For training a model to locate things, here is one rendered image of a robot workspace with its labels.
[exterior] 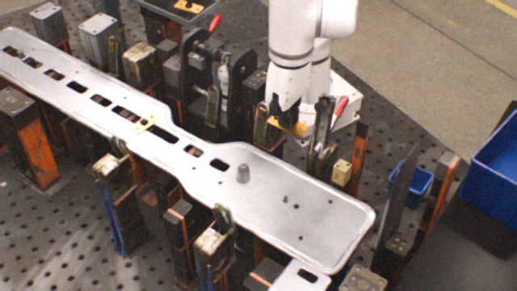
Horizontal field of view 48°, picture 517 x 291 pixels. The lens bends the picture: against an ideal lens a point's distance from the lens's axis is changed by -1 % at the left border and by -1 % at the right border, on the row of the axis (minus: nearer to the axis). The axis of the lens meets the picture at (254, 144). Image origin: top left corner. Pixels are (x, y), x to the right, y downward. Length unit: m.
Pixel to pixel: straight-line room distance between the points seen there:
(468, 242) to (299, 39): 0.62
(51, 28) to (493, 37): 2.74
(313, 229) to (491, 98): 2.22
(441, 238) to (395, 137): 0.74
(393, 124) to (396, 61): 1.49
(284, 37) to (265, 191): 0.50
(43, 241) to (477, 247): 1.18
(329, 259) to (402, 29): 2.67
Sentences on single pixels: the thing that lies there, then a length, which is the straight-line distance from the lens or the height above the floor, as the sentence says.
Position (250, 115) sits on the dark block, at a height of 1.01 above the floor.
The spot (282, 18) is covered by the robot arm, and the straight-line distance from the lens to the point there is 1.02.
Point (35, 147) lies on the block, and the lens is 1.82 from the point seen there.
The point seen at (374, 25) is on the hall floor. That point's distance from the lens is 3.83.
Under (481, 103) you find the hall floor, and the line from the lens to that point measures 3.39.
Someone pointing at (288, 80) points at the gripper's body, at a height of 1.41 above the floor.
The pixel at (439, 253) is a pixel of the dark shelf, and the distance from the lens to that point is 1.34.
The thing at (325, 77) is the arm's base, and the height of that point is 0.91.
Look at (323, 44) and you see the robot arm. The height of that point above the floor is 1.06.
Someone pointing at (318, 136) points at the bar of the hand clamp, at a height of 1.10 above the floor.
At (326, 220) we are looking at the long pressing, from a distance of 1.38.
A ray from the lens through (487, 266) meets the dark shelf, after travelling 1.35.
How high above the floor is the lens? 2.09
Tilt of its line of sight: 45 degrees down
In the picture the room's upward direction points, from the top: 1 degrees counter-clockwise
